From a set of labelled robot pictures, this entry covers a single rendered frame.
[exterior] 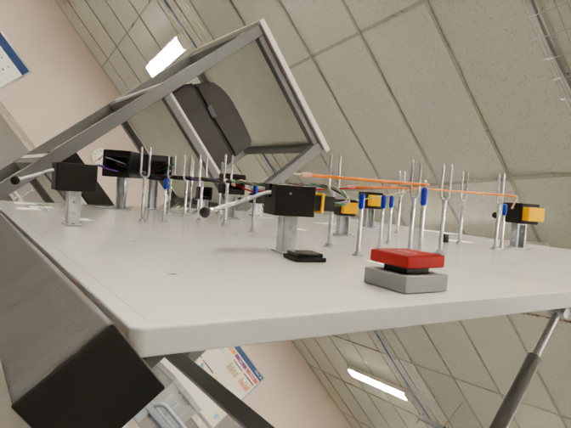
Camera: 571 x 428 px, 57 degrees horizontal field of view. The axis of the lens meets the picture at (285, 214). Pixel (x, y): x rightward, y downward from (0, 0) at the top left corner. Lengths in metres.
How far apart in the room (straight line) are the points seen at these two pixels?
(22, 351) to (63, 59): 8.19
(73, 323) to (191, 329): 0.07
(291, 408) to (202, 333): 9.72
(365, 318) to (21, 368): 0.23
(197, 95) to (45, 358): 1.48
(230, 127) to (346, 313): 1.44
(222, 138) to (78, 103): 6.69
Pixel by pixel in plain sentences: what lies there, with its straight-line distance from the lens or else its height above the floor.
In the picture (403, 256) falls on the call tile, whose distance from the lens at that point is 0.48.
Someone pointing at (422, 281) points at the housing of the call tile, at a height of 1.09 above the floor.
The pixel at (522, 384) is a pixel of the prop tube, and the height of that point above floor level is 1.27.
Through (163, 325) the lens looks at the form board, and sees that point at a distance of 0.32.
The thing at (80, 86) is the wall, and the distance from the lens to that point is 8.45.
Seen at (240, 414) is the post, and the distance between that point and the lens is 1.19.
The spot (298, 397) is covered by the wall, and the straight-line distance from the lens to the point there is 10.06.
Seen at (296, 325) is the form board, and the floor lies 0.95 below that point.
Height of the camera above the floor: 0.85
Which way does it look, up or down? 23 degrees up
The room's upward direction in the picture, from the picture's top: 50 degrees clockwise
